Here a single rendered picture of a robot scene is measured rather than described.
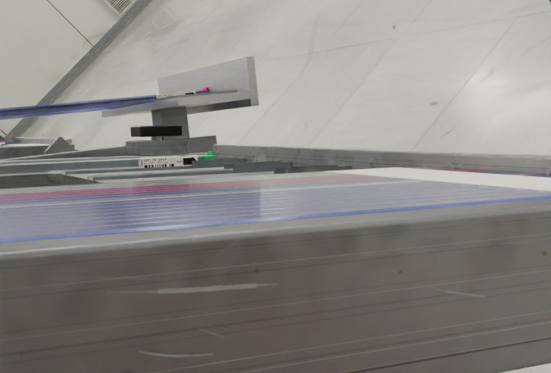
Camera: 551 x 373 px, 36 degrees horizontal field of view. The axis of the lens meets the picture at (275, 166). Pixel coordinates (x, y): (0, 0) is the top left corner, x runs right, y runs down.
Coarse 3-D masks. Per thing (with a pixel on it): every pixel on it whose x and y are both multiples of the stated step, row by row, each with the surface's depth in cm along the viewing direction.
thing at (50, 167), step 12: (204, 156) 90; (0, 168) 81; (12, 168) 82; (24, 168) 82; (36, 168) 83; (48, 168) 83; (60, 168) 84; (72, 168) 84; (84, 168) 85; (96, 168) 85; (108, 168) 86; (120, 168) 86
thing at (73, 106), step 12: (144, 96) 118; (156, 96) 119; (0, 108) 109; (12, 108) 110; (24, 108) 111; (36, 108) 111; (48, 108) 112; (60, 108) 113; (72, 108) 114; (84, 108) 114
